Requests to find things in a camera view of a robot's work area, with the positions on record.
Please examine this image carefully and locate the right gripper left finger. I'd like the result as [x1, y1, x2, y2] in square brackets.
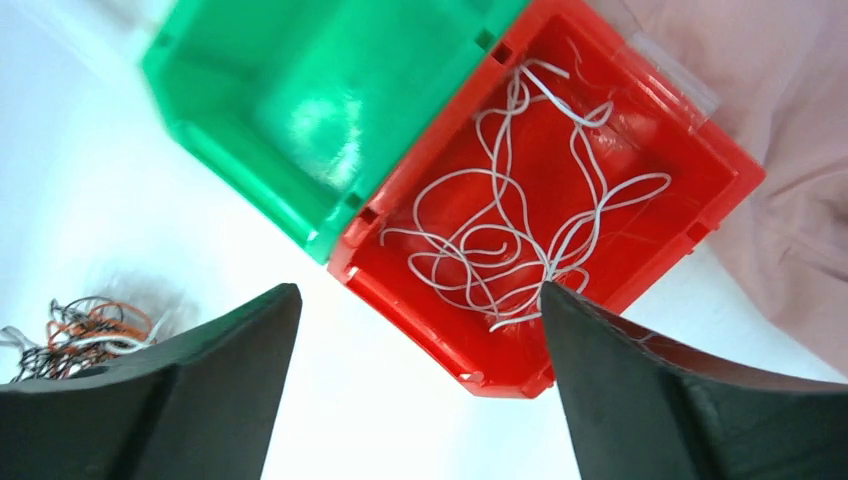
[1, 284, 302, 479]

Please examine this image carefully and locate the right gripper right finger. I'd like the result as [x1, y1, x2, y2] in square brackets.
[540, 282, 847, 479]

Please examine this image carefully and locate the cable bundle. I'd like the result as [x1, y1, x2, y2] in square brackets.
[0, 294, 167, 384]

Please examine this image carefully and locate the red plastic bin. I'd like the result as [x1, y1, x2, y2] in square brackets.
[328, 1, 765, 398]

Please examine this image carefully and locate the green plastic bin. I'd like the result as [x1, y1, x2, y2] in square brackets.
[141, 1, 525, 264]

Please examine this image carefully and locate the pink cloth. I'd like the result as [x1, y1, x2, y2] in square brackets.
[594, 1, 847, 383]

